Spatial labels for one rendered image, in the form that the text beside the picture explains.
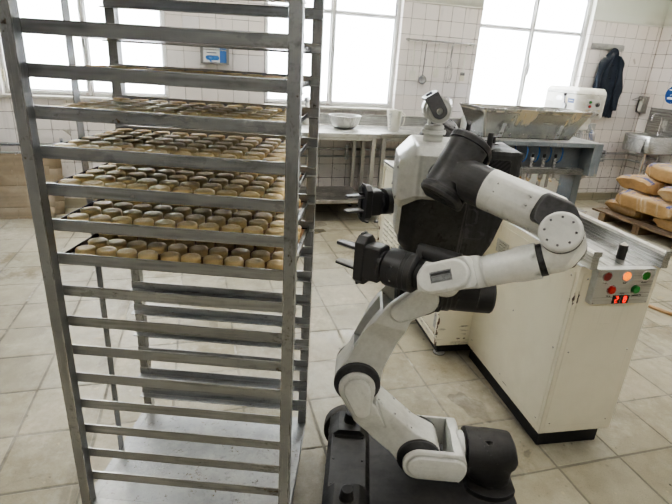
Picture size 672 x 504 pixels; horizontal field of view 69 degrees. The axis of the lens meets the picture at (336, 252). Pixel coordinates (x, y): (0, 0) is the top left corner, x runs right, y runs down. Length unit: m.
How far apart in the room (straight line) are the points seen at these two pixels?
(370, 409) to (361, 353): 0.18
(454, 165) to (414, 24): 4.53
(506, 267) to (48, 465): 1.83
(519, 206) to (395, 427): 0.90
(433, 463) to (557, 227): 0.97
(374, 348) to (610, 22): 5.86
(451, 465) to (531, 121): 1.59
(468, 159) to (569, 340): 1.15
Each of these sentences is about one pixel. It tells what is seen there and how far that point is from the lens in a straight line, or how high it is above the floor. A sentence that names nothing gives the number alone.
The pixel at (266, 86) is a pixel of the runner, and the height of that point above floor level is 1.41.
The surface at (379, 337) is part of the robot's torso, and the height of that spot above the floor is 0.72.
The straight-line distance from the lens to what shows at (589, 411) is 2.36.
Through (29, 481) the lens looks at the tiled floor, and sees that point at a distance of 2.23.
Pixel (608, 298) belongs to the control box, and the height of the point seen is 0.72.
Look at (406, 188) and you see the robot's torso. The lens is 1.23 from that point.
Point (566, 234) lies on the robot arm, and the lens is 0.98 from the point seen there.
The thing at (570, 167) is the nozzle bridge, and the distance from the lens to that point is 2.76.
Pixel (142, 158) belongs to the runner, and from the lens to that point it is 1.24.
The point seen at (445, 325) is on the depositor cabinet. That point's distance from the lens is 2.66.
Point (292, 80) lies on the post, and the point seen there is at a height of 1.43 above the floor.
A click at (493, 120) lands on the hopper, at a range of 2.45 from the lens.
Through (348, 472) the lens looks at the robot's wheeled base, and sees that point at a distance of 1.79.
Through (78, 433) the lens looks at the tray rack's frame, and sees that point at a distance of 1.67.
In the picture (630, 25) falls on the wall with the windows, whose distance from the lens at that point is 7.08.
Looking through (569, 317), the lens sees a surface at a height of 0.63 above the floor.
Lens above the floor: 1.46
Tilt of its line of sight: 21 degrees down
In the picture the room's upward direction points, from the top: 4 degrees clockwise
